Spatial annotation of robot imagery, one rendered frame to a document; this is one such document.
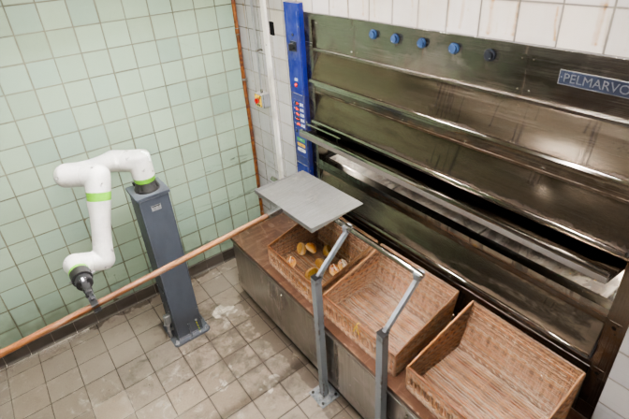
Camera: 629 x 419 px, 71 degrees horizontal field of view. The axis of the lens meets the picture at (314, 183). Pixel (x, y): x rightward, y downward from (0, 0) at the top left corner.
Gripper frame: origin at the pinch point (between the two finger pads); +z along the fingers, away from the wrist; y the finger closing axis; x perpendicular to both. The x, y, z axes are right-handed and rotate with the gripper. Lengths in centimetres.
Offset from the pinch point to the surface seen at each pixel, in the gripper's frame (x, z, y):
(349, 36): -160, -5, -79
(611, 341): -151, 150, 13
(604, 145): -156, 126, -63
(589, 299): -152, 138, 0
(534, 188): -155, 107, -37
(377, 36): -160, 16, -82
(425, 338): -122, 85, 48
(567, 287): -153, 130, 0
